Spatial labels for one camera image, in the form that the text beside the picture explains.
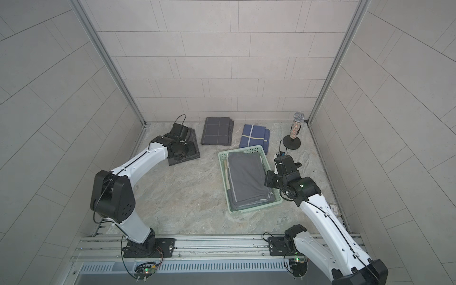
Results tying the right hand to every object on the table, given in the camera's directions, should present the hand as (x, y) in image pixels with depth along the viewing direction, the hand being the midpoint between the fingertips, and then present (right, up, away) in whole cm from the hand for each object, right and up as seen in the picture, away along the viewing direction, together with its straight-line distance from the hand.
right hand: (266, 176), depth 77 cm
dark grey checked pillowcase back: (-25, +21, +34) cm, 47 cm away
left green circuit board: (-48, -33, -11) cm, 59 cm away
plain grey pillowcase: (-8, -4, +10) cm, 14 cm away
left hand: (-33, +10, +14) cm, 37 cm away
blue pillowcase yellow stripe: (-2, +18, +33) cm, 37 cm away
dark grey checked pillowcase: (-33, +12, +4) cm, 36 cm away
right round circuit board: (+12, -33, -9) cm, 36 cm away
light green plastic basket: (-21, +5, +20) cm, 29 cm away
